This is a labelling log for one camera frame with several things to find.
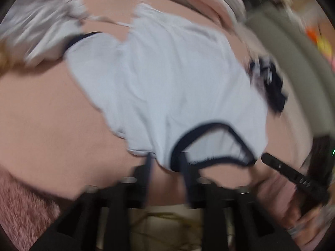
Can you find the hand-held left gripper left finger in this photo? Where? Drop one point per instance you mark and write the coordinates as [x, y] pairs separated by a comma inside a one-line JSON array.
[[148, 177]]

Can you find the orange carrot plush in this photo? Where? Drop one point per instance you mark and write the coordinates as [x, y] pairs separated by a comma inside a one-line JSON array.
[[312, 32]]

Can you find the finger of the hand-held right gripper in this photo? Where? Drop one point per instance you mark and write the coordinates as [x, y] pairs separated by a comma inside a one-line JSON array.
[[280, 166]]

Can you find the stack of folded navy clothes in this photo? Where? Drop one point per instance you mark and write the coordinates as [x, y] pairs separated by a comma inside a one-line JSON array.
[[274, 89]]

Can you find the white shirt navy cuffs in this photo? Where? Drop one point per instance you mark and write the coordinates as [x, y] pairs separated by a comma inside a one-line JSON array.
[[39, 26]]

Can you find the yellow sponge plush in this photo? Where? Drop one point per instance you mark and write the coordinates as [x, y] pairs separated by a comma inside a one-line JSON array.
[[324, 43]]

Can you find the grey-green padded headboard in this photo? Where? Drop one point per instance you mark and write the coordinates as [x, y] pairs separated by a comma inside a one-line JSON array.
[[301, 83]]

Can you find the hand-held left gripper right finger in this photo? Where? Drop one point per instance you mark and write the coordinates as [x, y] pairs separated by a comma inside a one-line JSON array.
[[187, 175]]

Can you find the white t-shirt navy trim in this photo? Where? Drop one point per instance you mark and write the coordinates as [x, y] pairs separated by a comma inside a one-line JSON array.
[[170, 83]]

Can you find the person's right hand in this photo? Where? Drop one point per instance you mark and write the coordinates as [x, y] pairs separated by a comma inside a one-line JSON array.
[[308, 227]]

